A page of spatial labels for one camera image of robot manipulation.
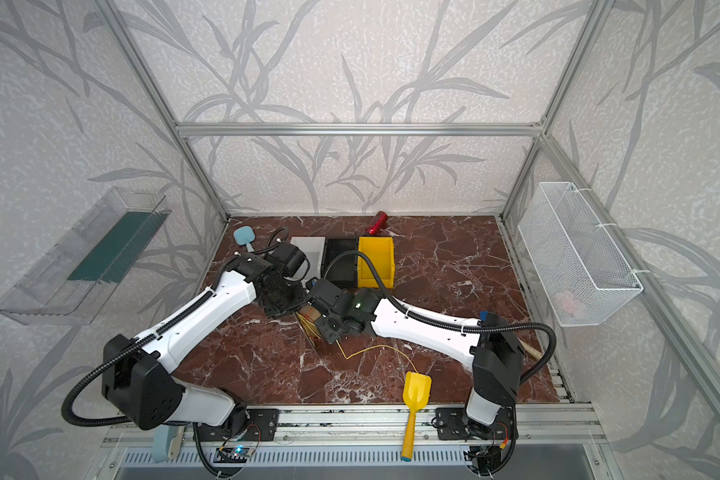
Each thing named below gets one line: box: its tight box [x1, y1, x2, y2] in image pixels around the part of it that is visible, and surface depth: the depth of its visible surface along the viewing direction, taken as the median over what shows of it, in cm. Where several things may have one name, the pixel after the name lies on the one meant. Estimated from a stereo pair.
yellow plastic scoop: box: [401, 371, 432, 462], surface depth 80 cm
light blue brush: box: [233, 226, 256, 253], surface depth 117 cm
